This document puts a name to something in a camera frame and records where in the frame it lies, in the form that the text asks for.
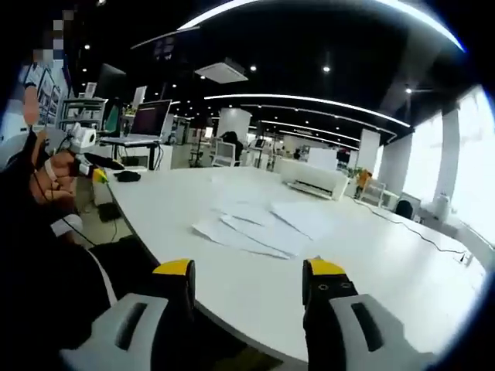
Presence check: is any orange potted plant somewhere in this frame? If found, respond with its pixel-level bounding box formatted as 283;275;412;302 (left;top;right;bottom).
355;168;373;194

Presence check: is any open white laptop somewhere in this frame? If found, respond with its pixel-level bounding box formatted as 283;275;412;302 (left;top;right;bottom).
100;99;173;146

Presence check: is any long ceiling light strip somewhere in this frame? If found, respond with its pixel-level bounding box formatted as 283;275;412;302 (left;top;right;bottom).
176;0;465;53
203;94;411;128

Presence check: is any metal shelving rack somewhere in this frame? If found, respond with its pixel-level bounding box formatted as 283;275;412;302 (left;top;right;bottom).
57;97;108;132

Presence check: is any dark computer monitor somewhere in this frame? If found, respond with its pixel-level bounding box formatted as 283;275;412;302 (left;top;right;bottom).
94;63;127;101

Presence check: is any white printer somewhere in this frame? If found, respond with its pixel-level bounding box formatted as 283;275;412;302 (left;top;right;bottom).
278;158;349;201

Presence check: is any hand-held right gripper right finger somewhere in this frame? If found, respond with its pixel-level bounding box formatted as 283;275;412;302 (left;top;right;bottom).
302;257;429;371

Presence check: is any person's black clothing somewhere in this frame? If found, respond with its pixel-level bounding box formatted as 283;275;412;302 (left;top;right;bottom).
0;165;117;371

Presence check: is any large dark screen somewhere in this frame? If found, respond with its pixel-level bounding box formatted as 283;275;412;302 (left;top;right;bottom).
133;32;190;84

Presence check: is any small black pouch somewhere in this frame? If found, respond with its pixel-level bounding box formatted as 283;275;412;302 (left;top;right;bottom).
114;170;142;184

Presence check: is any black office chair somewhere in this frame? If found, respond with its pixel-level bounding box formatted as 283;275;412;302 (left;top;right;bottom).
394;199;415;220

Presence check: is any ceiling air conditioner unit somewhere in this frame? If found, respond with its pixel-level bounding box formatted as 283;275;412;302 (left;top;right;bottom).
194;57;249;84

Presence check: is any small standing desk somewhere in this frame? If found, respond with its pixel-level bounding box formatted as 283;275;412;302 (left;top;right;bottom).
99;138;163;171

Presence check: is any white office chair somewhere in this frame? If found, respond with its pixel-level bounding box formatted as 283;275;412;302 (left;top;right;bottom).
211;141;237;167

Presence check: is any person's left hand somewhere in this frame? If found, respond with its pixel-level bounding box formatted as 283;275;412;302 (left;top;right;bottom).
52;151;81;182

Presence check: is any green board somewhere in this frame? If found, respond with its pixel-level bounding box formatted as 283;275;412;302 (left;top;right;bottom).
106;102;123;136

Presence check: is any white wrist strap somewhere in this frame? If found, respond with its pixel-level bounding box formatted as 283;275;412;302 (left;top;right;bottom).
43;159;60;182

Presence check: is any stack of white printing papers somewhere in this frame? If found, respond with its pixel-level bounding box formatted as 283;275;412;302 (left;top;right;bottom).
192;172;345;260

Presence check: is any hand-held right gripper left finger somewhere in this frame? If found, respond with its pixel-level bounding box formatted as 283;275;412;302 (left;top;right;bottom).
60;258;204;371

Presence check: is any black printer cable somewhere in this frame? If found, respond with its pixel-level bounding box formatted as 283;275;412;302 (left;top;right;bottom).
353;196;472;266

